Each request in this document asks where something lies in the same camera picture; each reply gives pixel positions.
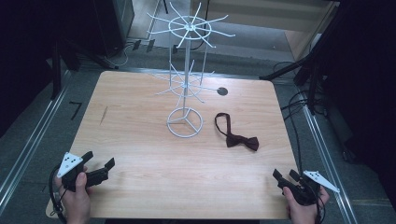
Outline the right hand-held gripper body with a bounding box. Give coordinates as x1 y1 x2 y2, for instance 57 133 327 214
280 170 341 207

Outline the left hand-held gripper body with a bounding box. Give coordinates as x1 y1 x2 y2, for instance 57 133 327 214
56 151 109 192

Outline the person's right hand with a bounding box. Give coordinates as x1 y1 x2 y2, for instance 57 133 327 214
282 186 331 224

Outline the person's left hand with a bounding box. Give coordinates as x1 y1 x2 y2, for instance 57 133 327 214
53 165 93 224

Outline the dark red bow tie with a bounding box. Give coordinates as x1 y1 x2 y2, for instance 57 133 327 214
214 112 261 153

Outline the black metal stand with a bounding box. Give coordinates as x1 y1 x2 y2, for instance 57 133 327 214
49 34 120 101
259 1 353 116

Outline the dark cabinet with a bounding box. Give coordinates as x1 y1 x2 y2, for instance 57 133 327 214
92 0 135 58

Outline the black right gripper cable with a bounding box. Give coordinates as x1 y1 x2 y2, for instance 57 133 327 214
315 193 327 224

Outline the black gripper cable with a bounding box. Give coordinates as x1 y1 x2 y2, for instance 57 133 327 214
315 193 327 224
48 163 68 224

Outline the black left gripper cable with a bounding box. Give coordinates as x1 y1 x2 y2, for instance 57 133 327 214
48 163 68 224

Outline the aluminium floor rail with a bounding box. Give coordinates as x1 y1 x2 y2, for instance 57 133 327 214
0 70 72 217
302 104 360 224

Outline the black floor cable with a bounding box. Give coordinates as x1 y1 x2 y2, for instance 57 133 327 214
273 61 328 175

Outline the grey floor cable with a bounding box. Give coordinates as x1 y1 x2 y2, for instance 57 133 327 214
104 41 139 68

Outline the white wire display rack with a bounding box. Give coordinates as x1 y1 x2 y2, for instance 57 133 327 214
146 1 236 139

